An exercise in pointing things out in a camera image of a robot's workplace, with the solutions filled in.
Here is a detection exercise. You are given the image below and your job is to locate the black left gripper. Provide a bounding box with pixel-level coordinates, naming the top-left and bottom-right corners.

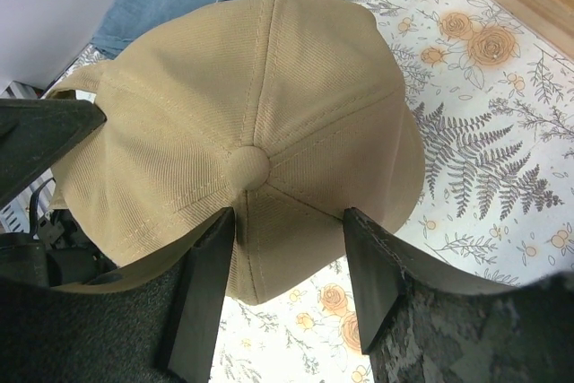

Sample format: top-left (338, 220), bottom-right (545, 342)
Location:
top-left (1, 99), bottom-right (117, 287)

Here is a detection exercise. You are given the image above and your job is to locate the beige corduroy cap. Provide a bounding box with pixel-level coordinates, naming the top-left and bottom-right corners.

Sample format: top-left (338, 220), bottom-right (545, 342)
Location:
top-left (49, 0), bottom-right (425, 305)

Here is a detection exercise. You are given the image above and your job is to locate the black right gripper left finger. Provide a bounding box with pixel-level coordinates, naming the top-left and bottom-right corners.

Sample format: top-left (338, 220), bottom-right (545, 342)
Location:
top-left (1, 208), bottom-right (235, 382)

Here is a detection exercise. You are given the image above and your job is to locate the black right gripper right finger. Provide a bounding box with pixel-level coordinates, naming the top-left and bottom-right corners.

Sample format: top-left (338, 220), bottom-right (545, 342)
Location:
top-left (343, 208), bottom-right (573, 382)

